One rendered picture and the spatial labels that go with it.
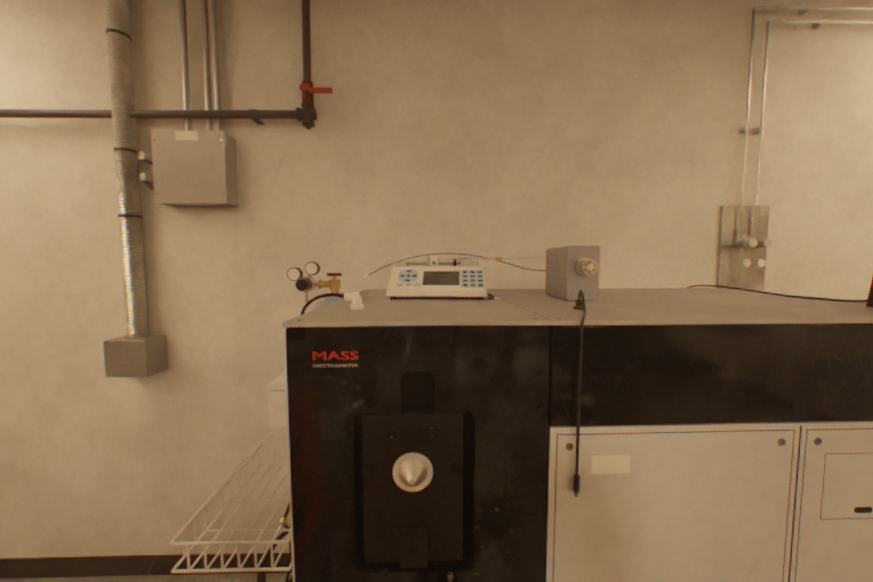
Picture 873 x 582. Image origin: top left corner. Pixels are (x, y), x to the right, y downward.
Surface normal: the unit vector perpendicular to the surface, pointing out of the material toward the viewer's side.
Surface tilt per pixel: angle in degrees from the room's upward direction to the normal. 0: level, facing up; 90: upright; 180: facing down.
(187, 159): 90
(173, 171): 90
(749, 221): 90
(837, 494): 90
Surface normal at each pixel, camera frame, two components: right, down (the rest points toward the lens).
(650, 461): 0.03, 0.07
